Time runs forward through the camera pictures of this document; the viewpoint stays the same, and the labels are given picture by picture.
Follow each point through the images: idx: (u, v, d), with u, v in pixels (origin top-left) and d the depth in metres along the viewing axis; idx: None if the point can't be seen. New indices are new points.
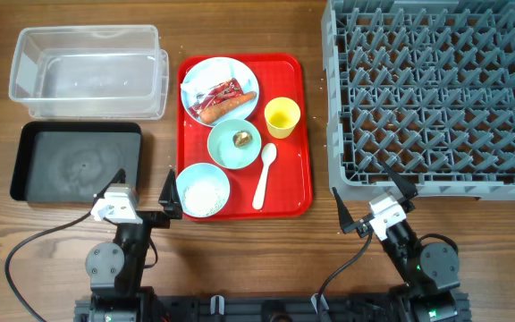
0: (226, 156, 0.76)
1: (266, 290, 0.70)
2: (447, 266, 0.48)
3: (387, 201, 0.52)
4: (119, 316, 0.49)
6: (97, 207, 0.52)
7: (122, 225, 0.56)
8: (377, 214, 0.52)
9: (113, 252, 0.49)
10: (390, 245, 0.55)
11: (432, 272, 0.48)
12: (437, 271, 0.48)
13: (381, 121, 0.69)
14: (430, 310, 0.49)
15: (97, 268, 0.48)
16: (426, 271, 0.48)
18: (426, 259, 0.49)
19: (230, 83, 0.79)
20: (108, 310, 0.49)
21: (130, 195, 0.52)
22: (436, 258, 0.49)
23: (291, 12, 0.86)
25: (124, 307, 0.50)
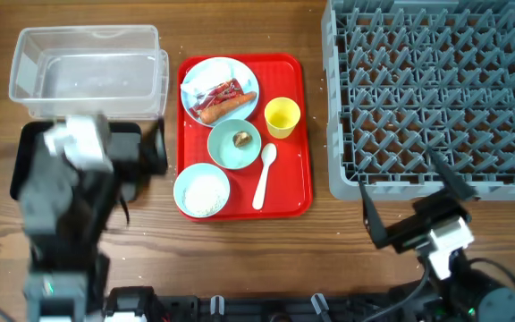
0: (226, 156, 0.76)
1: (266, 291, 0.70)
2: (509, 312, 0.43)
3: (459, 239, 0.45)
4: (60, 280, 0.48)
6: (63, 139, 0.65)
7: (85, 170, 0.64)
8: (443, 248, 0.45)
9: (58, 190, 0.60)
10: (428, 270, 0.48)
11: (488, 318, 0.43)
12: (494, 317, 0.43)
13: (381, 121, 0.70)
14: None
15: (37, 208, 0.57)
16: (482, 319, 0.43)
18: (484, 306, 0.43)
19: (230, 83, 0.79)
20: (49, 274, 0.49)
21: (96, 124, 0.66)
22: (497, 305, 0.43)
23: (291, 12, 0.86)
25: (68, 269, 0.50)
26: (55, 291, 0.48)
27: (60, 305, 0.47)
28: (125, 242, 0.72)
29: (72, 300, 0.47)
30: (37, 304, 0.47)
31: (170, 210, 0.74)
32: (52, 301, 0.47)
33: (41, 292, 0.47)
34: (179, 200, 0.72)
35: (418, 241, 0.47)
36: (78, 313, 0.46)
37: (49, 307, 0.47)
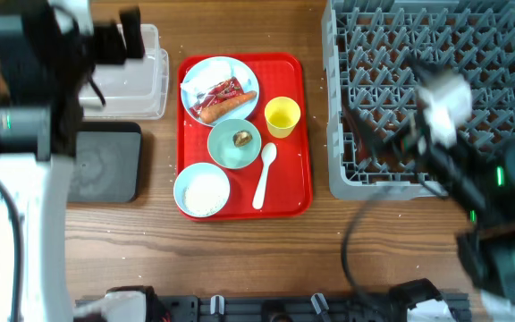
0: (226, 156, 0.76)
1: (266, 291, 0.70)
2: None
3: (458, 93, 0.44)
4: (22, 117, 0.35)
6: None
7: None
8: (435, 103, 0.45)
9: None
10: (441, 165, 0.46)
11: None
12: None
13: (381, 120, 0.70)
14: (514, 259, 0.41)
15: None
16: None
18: None
19: (230, 82, 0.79)
20: (4, 108, 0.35)
21: None
22: None
23: (291, 11, 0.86)
25: (32, 103, 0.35)
26: (14, 122, 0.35)
27: (21, 182, 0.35)
28: (125, 242, 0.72)
29: (34, 137, 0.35)
30: None
31: (170, 209, 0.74)
32: (13, 141, 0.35)
33: None
34: (179, 200, 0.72)
35: (425, 132, 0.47)
36: (42, 150, 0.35)
37: (9, 146, 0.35)
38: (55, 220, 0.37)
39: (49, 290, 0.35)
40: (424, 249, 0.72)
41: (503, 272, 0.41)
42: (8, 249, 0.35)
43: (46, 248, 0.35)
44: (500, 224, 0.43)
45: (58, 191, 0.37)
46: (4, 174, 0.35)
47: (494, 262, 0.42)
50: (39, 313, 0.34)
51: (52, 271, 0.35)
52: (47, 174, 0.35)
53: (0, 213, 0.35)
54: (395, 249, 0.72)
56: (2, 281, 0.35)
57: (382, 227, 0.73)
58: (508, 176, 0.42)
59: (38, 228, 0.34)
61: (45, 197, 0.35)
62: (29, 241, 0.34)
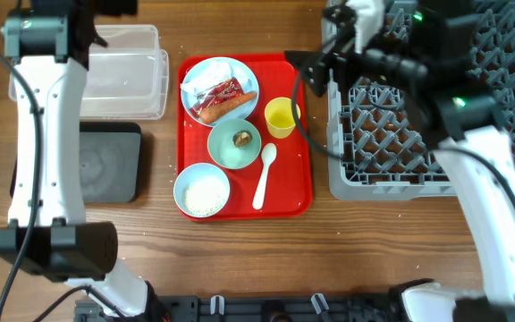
0: (226, 156, 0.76)
1: (266, 291, 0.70)
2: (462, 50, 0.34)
3: None
4: (40, 26, 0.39)
6: None
7: None
8: None
9: None
10: (372, 63, 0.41)
11: (444, 21, 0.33)
12: (459, 28, 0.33)
13: (381, 121, 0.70)
14: (455, 103, 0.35)
15: None
16: (436, 64, 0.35)
18: (434, 15, 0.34)
19: (230, 83, 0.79)
20: (27, 17, 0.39)
21: None
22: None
23: (291, 12, 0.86)
25: (46, 13, 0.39)
26: (36, 27, 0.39)
27: (40, 76, 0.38)
28: (125, 242, 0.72)
29: (53, 40, 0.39)
30: (17, 43, 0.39)
31: (170, 209, 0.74)
32: (33, 43, 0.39)
33: (21, 26, 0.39)
34: (180, 200, 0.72)
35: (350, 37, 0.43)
36: (58, 52, 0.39)
37: (29, 46, 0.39)
38: (71, 116, 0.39)
39: (66, 181, 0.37)
40: (424, 249, 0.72)
41: (447, 119, 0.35)
42: (28, 139, 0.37)
43: (63, 137, 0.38)
44: (429, 81, 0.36)
45: (77, 96, 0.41)
46: (26, 73, 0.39)
47: (437, 112, 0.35)
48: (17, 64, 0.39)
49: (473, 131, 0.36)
50: (57, 200, 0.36)
51: (70, 162, 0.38)
52: (67, 73, 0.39)
53: (21, 108, 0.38)
54: (395, 249, 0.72)
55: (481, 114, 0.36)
56: (21, 175, 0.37)
57: (383, 227, 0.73)
58: (427, 25, 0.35)
59: (56, 120, 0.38)
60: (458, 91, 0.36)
61: (63, 95, 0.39)
62: (48, 127, 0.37)
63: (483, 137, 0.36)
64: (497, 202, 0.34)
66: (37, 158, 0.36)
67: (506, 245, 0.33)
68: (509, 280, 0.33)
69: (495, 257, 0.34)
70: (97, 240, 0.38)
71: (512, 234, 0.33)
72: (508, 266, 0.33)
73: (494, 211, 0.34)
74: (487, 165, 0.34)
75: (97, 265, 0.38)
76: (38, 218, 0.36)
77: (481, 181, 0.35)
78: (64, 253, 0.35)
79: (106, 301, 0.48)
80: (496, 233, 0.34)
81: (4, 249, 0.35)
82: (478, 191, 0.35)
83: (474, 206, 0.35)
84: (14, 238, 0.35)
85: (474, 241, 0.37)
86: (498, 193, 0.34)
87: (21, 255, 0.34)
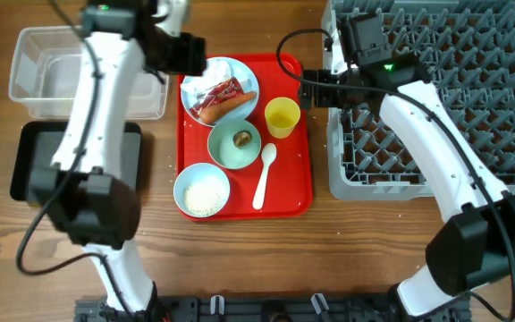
0: (226, 156, 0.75)
1: (266, 291, 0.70)
2: (377, 38, 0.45)
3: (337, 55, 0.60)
4: (112, 14, 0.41)
6: None
7: None
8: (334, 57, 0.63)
9: None
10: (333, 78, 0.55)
11: (352, 23, 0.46)
12: (364, 28, 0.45)
13: (381, 121, 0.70)
14: (385, 69, 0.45)
15: None
16: (362, 56, 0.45)
18: (346, 25, 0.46)
19: (230, 82, 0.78)
20: (105, 4, 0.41)
21: None
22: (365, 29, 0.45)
23: (291, 11, 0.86)
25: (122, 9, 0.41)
26: (108, 12, 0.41)
27: (106, 49, 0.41)
28: None
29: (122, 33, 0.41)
30: (91, 21, 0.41)
31: (170, 210, 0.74)
32: (105, 26, 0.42)
33: (95, 8, 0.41)
34: (180, 200, 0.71)
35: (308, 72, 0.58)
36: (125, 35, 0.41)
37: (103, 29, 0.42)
38: (124, 88, 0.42)
39: (111, 139, 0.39)
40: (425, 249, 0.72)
41: (379, 80, 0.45)
42: (85, 98, 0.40)
43: (115, 105, 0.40)
44: (363, 67, 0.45)
45: (131, 73, 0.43)
46: (95, 45, 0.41)
47: (374, 80, 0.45)
48: (89, 38, 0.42)
49: (404, 85, 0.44)
50: (100, 150, 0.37)
51: (115, 129, 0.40)
52: (127, 50, 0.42)
53: (84, 74, 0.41)
54: (395, 249, 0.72)
55: (408, 75, 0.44)
56: (73, 128, 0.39)
57: (382, 227, 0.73)
58: (345, 33, 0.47)
59: (113, 86, 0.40)
60: (387, 60, 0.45)
61: (122, 66, 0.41)
62: (105, 90, 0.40)
63: (414, 88, 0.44)
64: (430, 132, 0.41)
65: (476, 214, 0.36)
66: (88, 117, 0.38)
67: (445, 164, 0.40)
68: (456, 193, 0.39)
69: (440, 179, 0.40)
70: (126, 201, 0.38)
71: (447, 156, 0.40)
72: (452, 182, 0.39)
73: (429, 139, 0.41)
74: (417, 104, 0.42)
75: (120, 230, 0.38)
76: (80, 165, 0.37)
77: (414, 118, 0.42)
78: (93, 201, 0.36)
79: (112, 283, 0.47)
80: (435, 156, 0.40)
81: (41, 190, 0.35)
82: (415, 127, 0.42)
83: (414, 141, 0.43)
84: (54, 178, 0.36)
85: (424, 175, 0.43)
86: (430, 125, 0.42)
87: (57, 192, 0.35)
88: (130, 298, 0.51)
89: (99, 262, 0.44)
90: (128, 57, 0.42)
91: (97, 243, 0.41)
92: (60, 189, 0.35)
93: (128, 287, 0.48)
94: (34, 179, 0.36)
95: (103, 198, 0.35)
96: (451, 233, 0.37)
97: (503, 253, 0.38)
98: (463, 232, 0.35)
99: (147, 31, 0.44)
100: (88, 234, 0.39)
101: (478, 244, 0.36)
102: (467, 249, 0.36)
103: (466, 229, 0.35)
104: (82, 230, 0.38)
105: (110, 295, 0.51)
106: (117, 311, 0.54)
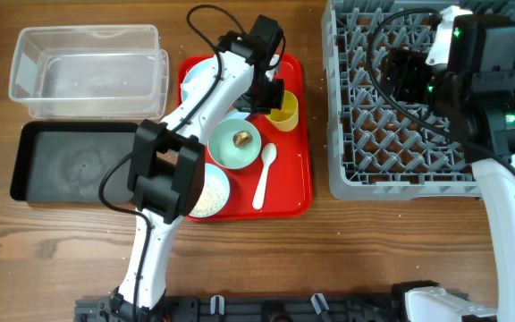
0: (226, 156, 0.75)
1: (265, 291, 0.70)
2: (504, 61, 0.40)
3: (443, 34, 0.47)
4: (243, 47, 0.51)
6: None
7: None
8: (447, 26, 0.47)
9: None
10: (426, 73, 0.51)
11: (484, 30, 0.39)
12: (494, 40, 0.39)
13: (381, 120, 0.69)
14: (505, 120, 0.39)
15: None
16: (478, 80, 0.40)
18: (473, 27, 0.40)
19: None
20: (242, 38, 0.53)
21: None
22: (493, 46, 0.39)
23: (291, 12, 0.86)
25: (252, 45, 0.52)
26: (242, 44, 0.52)
27: (232, 65, 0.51)
28: (125, 242, 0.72)
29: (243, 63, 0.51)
30: (225, 47, 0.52)
31: None
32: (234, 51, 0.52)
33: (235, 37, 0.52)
34: None
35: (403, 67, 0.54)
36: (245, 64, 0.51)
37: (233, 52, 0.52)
38: (231, 96, 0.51)
39: (208, 125, 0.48)
40: (424, 249, 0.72)
41: (493, 133, 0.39)
42: (203, 89, 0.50)
43: (221, 105, 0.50)
44: (475, 97, 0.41)
45: (240, 86, 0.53)
46: (225, 57, 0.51)
47: (485, 122, 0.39)
48: (223, 52, 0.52)
49: None
50: (200, 128, 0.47)
51: (215, 119, 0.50)
52: (247, 71, 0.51)
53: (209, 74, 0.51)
54: (395, 249, 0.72)
55: None
56: (186, 103, 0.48)
57: (382, 227, 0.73)
58: (468, 38, 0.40)
59: (225, 91, 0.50)
60: (509, 107, 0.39)
61: (238, 79, 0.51)
62: (219, 91, 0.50)
63: None
64: None
65: None
66: (201, 101, 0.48)
67: None
68: None
69: None
70: (198, 181, 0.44)
71: None
72: None
73: None
74: None
75: (185, 201, 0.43)
76: (182, 131, 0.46)
77: None
78: (179, 164, 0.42)
79: (139, 260, 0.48)
80: None
81: (144, 136, 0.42)
82: (514, 218, 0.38)
83: (504, 236, 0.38)
84: (159, 129, 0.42)
85: (497, 259, 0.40)
86: None
87: (158, 139, 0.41)
88: (144, 290, 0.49)
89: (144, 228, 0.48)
90: (244, 76, 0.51)
91: (152, 209, 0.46)
92: (161, 139, 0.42)
93: (151, 269, 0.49)
94: (144, 125, 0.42)
95: (190, 164, 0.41)
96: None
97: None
98: None
99: (263, 69, 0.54)
100: (155, 196, 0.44)
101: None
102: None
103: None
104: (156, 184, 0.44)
105: (127, 280, 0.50)
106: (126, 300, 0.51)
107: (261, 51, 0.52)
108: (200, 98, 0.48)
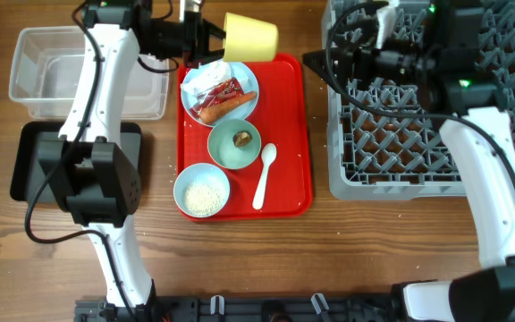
0: (226, 156, 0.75)
1: (266, 291, 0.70)
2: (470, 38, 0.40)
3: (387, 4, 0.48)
4: (110, 11, 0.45)
6: None
7: None
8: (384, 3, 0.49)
9: None
10: (390, 65, 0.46)
11: (453, 11, 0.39)
12: (465, 21, 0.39)
13: (381, 121, 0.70)
14: (460, 84, 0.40)
15: None
16: (443, 55, 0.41)
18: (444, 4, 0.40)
19: (230, 83, 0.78)
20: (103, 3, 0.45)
21: None
22: (460, 26, 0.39)
23: (291, 12, 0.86)
25: (118, 5, 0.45)
26: (109, 10, 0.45)
27: (108, 37, 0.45)
28: None
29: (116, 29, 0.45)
30: (93, 18, 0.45)
31: (170, 210, 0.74)
32: (106, 18, 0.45)
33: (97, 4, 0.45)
34: (180, 200, 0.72)
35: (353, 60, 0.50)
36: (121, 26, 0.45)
37: (103, 21, 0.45)
38: (122, 72, 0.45)
39: (112, 112, 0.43)
40: (424, 249, 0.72)
41: (451, 97, 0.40)
42: (86, 80, 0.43)
43: (114, 87, 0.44)
44: (437, 72, 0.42)
45: (129, 56, 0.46)
46: (95, 33, 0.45)
47: (443, 91, 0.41)
48: (90, 29, 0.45)
49: (475, 107, 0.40)
50: (103, 123, 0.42)
51: (116, 105, 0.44)
52: (126, 38, 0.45)
53: (86, 59, 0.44)
54: (395, 249, 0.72)
55: (482, 97, 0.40)
56: (76, 104, 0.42)
57: (383, 227, 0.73)
58: (440, 16, 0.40)
59: (113, 69, 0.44)
60: (463, 74, 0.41)
61: (121, 52, 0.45)
62: (106, 72, 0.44)
63: (486, 115, 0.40)
64: (494, 170, 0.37)
65: None
66: (91, 94, 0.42)
67: (501, 207, 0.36)
68: (503, 241, 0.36)
69: (490, 223, 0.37)
70: (126, 177, 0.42)
71: (508, 201, 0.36)
72: (502, 230, 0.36)
73: (491, 173, 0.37)
74: (485, 136, 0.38)
75: (122, 202, 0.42)
76: (84, 137, 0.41)
77: (479, 151, 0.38)
78: (97, 169, 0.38)
79: (113, 271, 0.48)
80: (493, 198, 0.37)
81: (46, 158, 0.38)
82: (476, 159, 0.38)
83: (473, 180, 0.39)
84: (60, 144, 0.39)
85: (470, 208, 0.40)
86: (495, 164, 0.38)
87: (63, 159, 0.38)
88: (131, 291, 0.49)
89: (99, 243, 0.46)
90: (125, 44, 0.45)
91: (98, 221, 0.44)
92: (65, 156, 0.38)
93: (127, 273, 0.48)
94: (42, 148, 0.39)
95: (105, 167, 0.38)
96: (487, 277, 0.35)
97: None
98: (501, 283, 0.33)
99: (145, 29, 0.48)
100: (89, 207, 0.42)
101: (514, 300, 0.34)
102: (498, 300, 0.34)
103: (505, 281, 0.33)
104: (84, 201, 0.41)
105: (110, 289, 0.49)
106: (118, 308, 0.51)
107: (132, 10, 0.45)
108: (90, 92, 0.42)
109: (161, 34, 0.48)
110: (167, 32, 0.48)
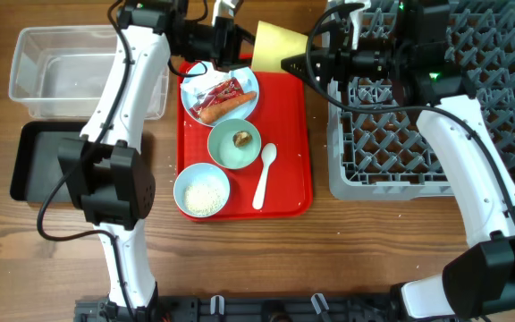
0: (226, 156, 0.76)
1: (266, 291, 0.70)
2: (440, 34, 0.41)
3: None
4: (146, 13, 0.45)
6: None
7: None
8: None
9: None
10: (367, 64, 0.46)
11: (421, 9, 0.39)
12: (434, 19, 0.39)
13: (381, 121, 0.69)
14: (430, 77, 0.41)
15: None
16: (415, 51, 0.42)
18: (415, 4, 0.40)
19: (230, 82, 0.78)
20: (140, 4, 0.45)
21: None
22: (429, 25, 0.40)
23: (291, 12, 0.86)
25: (153, 8, 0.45)
26: (144, 12, 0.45)
27: (142, 39, 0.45)
28: None
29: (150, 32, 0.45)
30: (129, 19, 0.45)
31: (170, 210, 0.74)
32: (141, 20, 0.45)
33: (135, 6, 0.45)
34: (180, 200, 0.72)
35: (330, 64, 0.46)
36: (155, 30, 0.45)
37: (138, 22, 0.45)
38: (150, 76, 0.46)
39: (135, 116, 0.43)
40: (424, 249, 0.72)
41: (423, 89, 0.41)
42: (114, 80, 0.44)
43: (141, 90, 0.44)
44: (411, 68, 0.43)
45: (159, 62, 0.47)
46: (129, 34, 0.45)
47: (416, 87, 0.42)
48: (124, 29, 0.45)
49: (447, 97, 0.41)
50: (125, 127, 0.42)
51: (140, 109, 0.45)
52: (158, 43, 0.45)
53: (117, 59, 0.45)
54: (395, 249, 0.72)
55: (453, 87, 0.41)
56: (101, 105, 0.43)
57: (383, 227, 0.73)
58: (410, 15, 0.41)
59: (141, 73, 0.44)
60: (433, 67, 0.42)
61: (151, 56, 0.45)
62: (135, 76, 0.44)
63: (458, 104, 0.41)
64: (471, 153, 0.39)
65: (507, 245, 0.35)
66: (118, 95, 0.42)
67: (481, 188, 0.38)
68: (487, 219, 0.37)
69: (473, 203, 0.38)
70: (143, 180, 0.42)
71: (487, 181, 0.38)
72: (485, 207, 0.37)
73: (468, 156, 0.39)
74: (460, 122, 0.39)
75: (137, 207, 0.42)
76: (105, 139, 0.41)
77: (455, 136, 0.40)
78: (115, 173, 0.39)
79: (117, 270, 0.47)
80: (471, 177, 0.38)
81: (65, 156, 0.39)
82: (453, 145, 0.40)
83: (453, 165, 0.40)
84: (80, 145, 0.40)
85: (453, 192, 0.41)
86: (471, 147, 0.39)
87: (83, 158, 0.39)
88: (134, 292, 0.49)
89: (108, 241, 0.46)
90: (156, 48, 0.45)
91: (109, 222, 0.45)
92: (85, 156, 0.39)
93: (131, 275, 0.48)
94: (63, 146, 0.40)
95: (122, 171, 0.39)
96: (475, 256, 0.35)
97: None
98: (488, 259, 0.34)
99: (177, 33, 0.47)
100: (104, 208, 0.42)
101: (503, 274, 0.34)
102: (488, 276, 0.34)
103: (492, 258, 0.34)
104: (99, 201, 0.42)
105: (113, 288, 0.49)
106: (119, 307, 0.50)
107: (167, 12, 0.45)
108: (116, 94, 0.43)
109: (191, 36, 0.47)
110: (198, 36, 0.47)
